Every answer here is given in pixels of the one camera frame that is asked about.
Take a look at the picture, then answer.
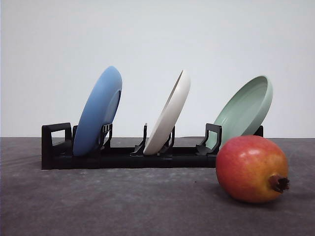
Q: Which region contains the white plate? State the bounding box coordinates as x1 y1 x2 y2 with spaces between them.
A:
143 70 191 155

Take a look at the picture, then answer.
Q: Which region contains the black dish rack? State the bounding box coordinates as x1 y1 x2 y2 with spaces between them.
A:
41 122 222 170

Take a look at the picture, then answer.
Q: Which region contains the blue plate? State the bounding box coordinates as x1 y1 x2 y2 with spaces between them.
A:
73 66 123 156

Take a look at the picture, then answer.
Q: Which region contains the red yellow pomegranate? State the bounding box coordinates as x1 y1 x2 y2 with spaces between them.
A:
216 135 290 203

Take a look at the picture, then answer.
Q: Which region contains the green plate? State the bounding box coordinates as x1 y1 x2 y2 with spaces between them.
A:
207 76 273 149

